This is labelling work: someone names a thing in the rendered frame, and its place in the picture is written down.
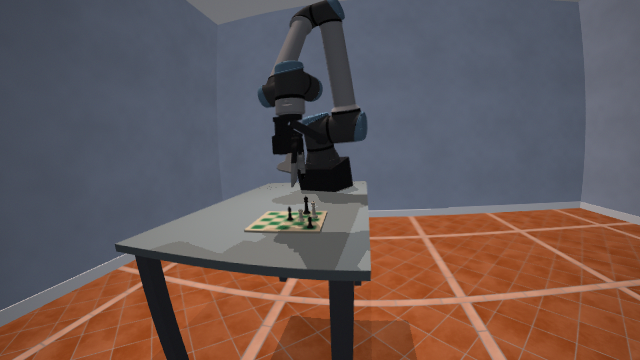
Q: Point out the green and cream chessboard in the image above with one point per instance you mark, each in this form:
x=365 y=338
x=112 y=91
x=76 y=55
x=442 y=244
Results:
x=276 y=222

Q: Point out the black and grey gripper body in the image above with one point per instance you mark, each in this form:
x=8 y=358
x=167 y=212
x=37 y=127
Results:
x=285 y=135

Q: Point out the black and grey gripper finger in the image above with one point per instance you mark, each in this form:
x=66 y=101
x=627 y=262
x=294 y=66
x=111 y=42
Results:
x=301 y=165
x=290 y=165

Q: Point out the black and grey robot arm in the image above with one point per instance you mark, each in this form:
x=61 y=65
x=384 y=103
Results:
x=347 y=122

